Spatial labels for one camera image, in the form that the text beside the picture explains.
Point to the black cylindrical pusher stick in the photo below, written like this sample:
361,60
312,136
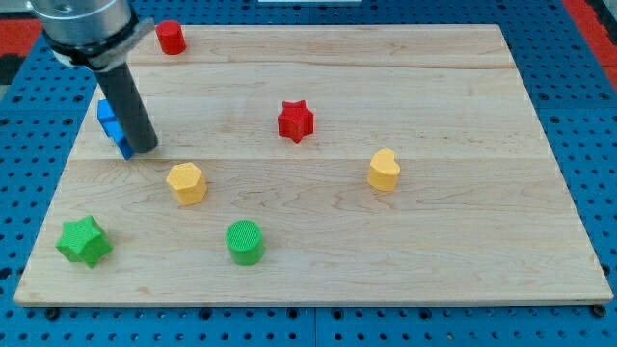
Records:
125,101

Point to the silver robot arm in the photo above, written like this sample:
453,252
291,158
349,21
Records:
98,35

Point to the blue block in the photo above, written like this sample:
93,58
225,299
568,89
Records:
112,129

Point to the red cylinder block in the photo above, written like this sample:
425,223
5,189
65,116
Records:
170,37

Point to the yellow hexagon block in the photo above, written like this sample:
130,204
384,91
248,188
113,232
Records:
187,183

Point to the green star block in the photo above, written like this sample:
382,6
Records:
84,241

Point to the red star block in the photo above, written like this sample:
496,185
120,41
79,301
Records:
295,121

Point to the wooden board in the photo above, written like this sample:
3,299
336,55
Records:
480,216

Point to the green cylinder block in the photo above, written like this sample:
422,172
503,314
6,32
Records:
244,242

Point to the yellow heart block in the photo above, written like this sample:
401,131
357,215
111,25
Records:
384,171

